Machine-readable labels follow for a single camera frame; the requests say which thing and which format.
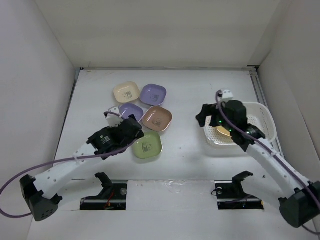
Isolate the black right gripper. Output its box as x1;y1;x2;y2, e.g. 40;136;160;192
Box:
195;103;235;133

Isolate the brown panda plate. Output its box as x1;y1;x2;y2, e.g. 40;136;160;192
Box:
142;106;173;133

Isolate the small purple panda plate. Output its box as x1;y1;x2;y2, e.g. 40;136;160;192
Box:
139;84;167;106

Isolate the green panda plate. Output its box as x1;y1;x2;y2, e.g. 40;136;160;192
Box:
132;131;163;160

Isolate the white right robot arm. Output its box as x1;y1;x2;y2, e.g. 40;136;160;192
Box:
195;100;320;228

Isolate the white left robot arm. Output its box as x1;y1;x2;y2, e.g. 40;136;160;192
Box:
19;115;144;222

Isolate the white perforated plastic bin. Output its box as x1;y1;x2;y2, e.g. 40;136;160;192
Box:
202;102;277;157

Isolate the large purple panda plate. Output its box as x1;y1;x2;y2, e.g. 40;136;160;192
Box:
119;102;144;122

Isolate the cream panda plate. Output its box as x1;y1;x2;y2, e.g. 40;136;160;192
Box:
113;81;140;104

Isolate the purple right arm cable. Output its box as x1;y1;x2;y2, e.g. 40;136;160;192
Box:
215;89;320;236

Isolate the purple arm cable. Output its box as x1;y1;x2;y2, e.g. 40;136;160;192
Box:
215;89;320;236
0;111;141;218

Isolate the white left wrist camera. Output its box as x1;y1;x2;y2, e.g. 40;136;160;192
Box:
103;106;123;127

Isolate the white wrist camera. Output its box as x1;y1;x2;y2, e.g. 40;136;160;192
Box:
103;106;123;127
217;88;234;103

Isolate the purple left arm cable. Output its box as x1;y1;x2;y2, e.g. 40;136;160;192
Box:
0;111;141;218

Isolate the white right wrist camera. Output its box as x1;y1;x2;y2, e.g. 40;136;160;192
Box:
217;88;234;103

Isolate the aluminium rail right side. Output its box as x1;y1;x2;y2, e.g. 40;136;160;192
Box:
247;65;284;157

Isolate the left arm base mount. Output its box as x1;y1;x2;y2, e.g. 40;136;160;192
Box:
79;172;128;211

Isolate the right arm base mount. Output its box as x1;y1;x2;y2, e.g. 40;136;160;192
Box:
211;171;264;211

